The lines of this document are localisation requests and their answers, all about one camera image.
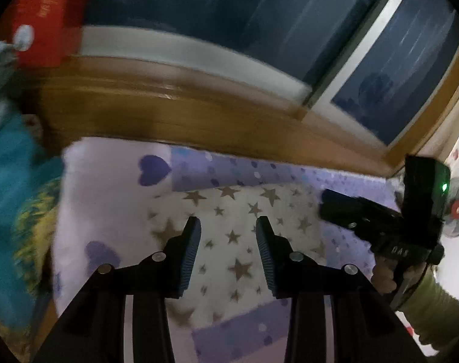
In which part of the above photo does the purple dotted bed sheet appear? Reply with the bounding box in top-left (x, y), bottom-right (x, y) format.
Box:
top-left (51, 137), bottom-right (409, 363)

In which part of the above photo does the white star print cloth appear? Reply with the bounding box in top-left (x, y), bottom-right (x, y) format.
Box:
top-left (145, 182), bottom-right (329, 326)

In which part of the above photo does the person's right hand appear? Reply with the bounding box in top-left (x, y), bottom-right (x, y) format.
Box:
top-left (371, 260), bottom-right (398, 296)

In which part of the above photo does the pale blue knit cloth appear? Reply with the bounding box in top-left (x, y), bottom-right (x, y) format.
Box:
top-left (0, 25), bottom-right (36, 130)

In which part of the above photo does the red box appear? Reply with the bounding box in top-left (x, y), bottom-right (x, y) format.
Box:
top-left (11, 0), bottom-right (87, 69)

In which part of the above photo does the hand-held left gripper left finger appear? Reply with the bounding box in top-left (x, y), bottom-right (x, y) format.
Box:
top-left (33, 216), bottom-right (202, 363)

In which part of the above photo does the window with white frame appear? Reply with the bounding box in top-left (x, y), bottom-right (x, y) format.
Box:
top-left (81, 0), bottom-right (459, 149)

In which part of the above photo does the standing electric fan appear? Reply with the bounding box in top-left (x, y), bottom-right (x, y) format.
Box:
top-left (441, 176), bottom-right (459, 240)

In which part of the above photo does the teal patterned blanket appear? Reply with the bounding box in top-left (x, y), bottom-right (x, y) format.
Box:
top-left (0, 110), bottom-right (65, 331)

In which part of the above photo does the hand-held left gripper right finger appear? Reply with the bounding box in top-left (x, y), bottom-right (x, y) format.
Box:
top-left (255, 216), bottom-right (429, 363)

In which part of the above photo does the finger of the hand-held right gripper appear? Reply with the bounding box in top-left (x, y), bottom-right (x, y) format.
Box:
top-left (319, 189), bottom-right (405, 243)

